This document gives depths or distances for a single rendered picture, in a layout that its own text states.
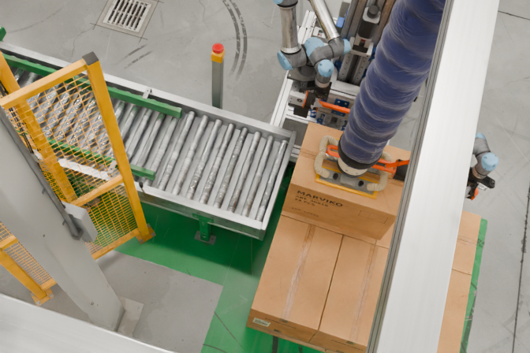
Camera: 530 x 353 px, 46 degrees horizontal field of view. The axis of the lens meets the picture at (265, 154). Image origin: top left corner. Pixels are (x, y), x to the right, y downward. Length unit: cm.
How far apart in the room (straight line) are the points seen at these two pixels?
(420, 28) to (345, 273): 191
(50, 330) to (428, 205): 69
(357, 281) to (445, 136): 256
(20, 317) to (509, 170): 438
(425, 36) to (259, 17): 309
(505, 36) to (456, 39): 426
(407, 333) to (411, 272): 11
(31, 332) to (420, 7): 163
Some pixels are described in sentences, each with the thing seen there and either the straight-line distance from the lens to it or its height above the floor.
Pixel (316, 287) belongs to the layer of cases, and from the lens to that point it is 373.
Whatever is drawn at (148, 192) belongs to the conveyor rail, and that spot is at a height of 59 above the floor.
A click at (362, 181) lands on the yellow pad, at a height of 112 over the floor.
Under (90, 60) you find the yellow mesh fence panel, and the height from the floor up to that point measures 210.
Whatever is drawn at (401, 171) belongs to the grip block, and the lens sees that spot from 333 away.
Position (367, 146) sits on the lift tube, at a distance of 299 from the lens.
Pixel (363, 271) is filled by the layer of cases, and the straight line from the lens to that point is 381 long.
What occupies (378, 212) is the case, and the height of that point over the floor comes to 105.
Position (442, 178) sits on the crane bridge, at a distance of 125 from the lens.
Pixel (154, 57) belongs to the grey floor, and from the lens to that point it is 502.
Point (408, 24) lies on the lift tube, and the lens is 227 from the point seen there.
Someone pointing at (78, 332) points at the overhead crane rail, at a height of 321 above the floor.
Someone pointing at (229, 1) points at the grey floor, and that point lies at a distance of 533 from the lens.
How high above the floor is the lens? 413
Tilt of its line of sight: 64 degrees down
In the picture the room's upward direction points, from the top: 10 degrees clockwise
